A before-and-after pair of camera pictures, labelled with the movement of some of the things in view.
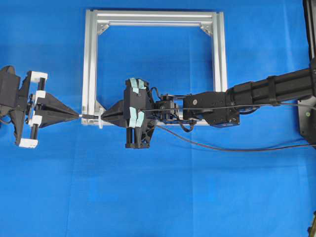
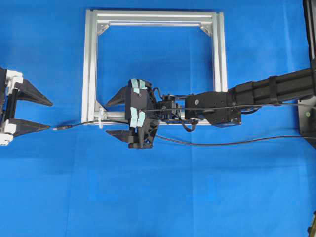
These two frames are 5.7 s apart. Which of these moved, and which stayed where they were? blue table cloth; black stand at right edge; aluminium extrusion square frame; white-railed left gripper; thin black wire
Moved: thin black wire; white-railed left gripper
Stayed: blue table cloth; black stand at right edge; aluminium extrusion square frame
